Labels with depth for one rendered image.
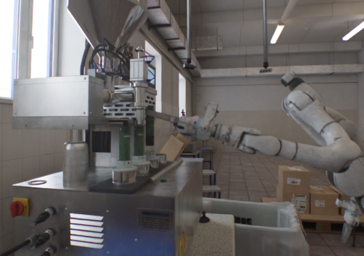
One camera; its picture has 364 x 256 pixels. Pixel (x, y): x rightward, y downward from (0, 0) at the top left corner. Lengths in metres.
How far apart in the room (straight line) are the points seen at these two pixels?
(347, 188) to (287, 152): 0.55
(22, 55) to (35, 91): 2.32
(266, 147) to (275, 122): 10.28
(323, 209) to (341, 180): 2.04
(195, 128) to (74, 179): 0.41
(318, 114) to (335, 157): 0.24
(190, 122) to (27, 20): 2.71
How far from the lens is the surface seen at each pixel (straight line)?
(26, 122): 0.85
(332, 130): 1.07
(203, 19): 7.79
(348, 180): 1.37
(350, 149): 0.97
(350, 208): 1.73
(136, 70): 0.82
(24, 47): 3.18
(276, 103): 11.17
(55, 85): 0.80
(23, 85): 0.87
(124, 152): 0.70
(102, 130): 1.07
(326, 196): 3.35
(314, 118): 1.10
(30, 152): 2.60
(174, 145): 2.50
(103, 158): 1.08
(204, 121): 0.84
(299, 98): 1.15
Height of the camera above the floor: 1.20
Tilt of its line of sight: 1 degrees up
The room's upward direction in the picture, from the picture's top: straight up
